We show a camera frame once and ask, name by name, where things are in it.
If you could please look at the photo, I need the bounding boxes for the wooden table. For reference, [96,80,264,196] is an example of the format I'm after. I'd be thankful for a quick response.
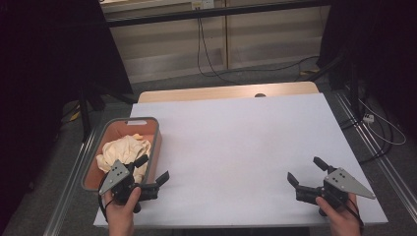
[137,81,321,104]

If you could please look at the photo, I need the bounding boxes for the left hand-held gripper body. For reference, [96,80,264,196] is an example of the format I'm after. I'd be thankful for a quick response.
[98,159,160,214]

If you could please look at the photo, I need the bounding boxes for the black floor cable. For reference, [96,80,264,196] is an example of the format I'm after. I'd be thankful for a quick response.
[340,107,395,165]

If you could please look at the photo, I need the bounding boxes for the white table cover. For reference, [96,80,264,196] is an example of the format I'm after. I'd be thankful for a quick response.
[92,92,389,229]

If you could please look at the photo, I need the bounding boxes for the metal floor rail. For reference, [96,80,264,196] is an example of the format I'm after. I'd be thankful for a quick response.
[333,91,417,214]
[43,127,99,236]

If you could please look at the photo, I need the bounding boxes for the dark curtain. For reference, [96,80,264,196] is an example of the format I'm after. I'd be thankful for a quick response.
[0,0,134,230]
[316,0,417,132]

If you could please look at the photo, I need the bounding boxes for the black stand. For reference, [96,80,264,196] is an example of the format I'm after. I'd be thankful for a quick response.
[78,82,139,143]
[308,52,362,120]

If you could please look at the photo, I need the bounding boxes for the black hanging cable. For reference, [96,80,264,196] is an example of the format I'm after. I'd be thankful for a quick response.
[200,13,321,86]
[196,9,230,81]

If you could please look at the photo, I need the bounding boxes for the person's left hand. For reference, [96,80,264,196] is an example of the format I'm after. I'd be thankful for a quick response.
[103,186,143,236]

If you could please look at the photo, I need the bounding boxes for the person's right hand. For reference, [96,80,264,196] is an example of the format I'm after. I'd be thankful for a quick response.
[315,192,363,236]

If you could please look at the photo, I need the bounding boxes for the white cable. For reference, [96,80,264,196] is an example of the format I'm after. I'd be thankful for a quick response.
[358,97,407,147]

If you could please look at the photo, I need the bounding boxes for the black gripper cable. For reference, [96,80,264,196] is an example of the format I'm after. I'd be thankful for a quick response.
[97,176,115,224]
[340,196,366,232]

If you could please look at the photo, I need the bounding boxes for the pink basket with grey rim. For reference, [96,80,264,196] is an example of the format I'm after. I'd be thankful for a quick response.
[81,116,163,193]

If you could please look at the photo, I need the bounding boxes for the cream knit garment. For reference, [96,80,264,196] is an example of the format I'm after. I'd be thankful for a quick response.
[95,133,152,185]

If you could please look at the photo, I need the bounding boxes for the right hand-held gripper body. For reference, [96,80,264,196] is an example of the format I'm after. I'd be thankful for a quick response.
[294,166,377,217]

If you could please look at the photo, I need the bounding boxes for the black horizontal bar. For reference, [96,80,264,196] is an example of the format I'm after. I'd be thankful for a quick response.
[104,0,332,28]

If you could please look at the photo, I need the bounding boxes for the white wall socket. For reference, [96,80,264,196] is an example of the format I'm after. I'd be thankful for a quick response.
[191,0,215,10]

